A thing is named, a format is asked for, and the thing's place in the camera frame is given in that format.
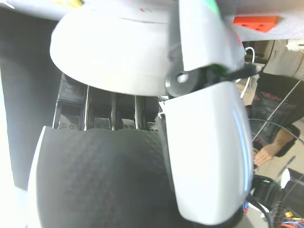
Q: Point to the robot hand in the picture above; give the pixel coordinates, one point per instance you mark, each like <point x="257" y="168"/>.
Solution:
<point x="107" y="178"/>

